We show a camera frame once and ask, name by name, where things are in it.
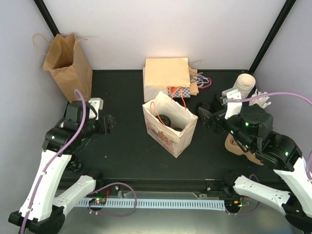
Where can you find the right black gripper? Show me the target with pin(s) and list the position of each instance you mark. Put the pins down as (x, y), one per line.
(218, 119)

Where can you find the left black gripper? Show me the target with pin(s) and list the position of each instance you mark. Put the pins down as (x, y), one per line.
(106, 123)

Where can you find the lidded coffee cup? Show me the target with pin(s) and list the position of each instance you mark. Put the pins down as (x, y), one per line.
(178, 129)
(164, 120)

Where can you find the white printed paper bag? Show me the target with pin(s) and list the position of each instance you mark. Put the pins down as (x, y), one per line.
(173, 141)

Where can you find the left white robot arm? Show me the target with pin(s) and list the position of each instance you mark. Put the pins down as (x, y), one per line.
(44, 212)

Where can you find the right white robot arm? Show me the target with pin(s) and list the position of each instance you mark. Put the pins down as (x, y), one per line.
(252, 129)

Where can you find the black lid stack left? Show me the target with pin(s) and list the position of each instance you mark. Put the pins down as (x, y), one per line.
(204, 105)

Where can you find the black lid stack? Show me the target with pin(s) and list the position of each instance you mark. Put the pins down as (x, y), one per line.
(216, 104)
(204, 105)

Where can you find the black lid stack right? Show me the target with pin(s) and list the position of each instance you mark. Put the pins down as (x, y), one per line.
(216, 104)

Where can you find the blue checkered paper bag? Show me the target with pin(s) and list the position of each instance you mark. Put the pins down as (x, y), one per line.
(178, 92)

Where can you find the stack of pulp carriers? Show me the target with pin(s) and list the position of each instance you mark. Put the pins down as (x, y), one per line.
(232, 146)

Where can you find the right paper cup stack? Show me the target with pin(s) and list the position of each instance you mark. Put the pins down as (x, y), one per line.
(244, 84)

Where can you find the flat tan paper bag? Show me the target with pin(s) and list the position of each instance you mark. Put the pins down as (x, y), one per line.
(167, 72)

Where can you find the flat white paper bag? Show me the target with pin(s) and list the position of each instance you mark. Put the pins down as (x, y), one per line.
(150, 92)

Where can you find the cup of wrapped straws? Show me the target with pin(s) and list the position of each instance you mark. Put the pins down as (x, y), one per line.
(261, 102)

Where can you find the standing brown paper bag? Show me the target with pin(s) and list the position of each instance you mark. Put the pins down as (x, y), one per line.
(68, 65)

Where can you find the left circuit board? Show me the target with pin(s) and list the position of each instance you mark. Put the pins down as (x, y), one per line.
(97, 201)

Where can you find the circuit board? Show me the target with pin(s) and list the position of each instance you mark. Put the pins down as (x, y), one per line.
(97, 201)
(236, 203)

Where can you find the right circuit board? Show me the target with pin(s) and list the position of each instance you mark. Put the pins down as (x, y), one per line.
(236, 203)

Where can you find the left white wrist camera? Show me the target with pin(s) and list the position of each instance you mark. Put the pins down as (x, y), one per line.
(96, 105)

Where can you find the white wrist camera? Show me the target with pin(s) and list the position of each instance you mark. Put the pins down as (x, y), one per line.
(231, 99)
(96, 105)

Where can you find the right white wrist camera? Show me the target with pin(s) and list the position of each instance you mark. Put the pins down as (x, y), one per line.
(231, 99)

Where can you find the flat brown handled bag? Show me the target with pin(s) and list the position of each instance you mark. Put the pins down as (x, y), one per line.
(197, 79)

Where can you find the black front rail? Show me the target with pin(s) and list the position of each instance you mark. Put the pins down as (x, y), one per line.
(164, 185)

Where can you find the light blue cable duct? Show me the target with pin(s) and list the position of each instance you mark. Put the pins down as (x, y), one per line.
(188, 204)

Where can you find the left black frame post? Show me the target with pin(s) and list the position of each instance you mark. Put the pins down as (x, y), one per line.
(40, 4)

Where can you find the black frame post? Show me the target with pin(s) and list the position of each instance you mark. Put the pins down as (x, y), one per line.
(40, 4)
(285, 10)

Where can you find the right black frame post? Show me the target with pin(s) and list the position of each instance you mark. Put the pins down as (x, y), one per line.
(285, 10)

